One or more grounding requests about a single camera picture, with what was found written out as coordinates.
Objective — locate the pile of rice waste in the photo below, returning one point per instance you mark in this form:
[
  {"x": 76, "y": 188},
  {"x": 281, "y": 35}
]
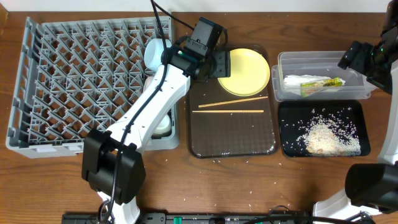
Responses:
[{"x": 319, "y": 132}]

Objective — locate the grey plastic dish rack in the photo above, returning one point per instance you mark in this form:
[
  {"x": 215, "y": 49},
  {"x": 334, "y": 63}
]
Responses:
[{"x": 75, "y": 76}]

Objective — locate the green snack wrapper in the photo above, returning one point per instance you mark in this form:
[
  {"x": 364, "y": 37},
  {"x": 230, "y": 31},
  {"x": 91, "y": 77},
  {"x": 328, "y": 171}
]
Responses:
[{"x": 310, "y": 88}]

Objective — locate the dark brown serving tray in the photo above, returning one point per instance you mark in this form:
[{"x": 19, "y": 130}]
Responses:
[{"x": 214, "y": 135}]

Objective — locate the yellow round plate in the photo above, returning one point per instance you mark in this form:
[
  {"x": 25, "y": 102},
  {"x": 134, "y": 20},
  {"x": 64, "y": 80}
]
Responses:
[{"x": 250, "y": 73}]

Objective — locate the black waste tray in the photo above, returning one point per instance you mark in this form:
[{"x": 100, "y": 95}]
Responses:
[{"x": 357, "y": 110}]

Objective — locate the light blue bowl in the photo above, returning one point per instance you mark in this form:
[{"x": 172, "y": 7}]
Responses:
[{"x": 153, "y": 54}]

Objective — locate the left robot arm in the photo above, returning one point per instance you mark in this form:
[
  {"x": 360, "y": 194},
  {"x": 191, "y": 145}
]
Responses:
[{"x": 112, "y": 159}]

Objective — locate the white plastic cup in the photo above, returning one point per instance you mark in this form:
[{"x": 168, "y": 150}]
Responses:
[{"x": 164, "y": 128}]

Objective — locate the clear plastic waste bin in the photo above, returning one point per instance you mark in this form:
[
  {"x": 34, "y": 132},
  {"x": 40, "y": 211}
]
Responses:
[{"x": 318, "y": 63}]

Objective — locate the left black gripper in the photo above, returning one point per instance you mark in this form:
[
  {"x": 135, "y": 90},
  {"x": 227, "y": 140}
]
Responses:
[{"x": 222, "y": 66}]

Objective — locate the white round bowl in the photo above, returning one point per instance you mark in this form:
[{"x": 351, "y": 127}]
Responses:
[{"x": 148, "y": 81}]

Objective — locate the wooden chopstick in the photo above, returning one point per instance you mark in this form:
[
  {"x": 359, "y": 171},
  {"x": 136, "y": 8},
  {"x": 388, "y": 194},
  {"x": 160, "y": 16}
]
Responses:
[
  {"x": 232, "y": 101},
  {"x": 228, "y": 111}
]

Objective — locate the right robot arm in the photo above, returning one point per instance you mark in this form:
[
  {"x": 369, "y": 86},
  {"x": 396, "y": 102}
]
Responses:
[{"x": 370, "y": 188}]

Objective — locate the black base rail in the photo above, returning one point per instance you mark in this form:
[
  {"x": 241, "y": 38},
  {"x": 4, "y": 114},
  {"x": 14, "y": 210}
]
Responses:
[{"x": 280, "y": 214}]

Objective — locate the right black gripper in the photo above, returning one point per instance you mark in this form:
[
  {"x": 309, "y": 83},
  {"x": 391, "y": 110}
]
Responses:
[{"x": 356, "y": 56}]

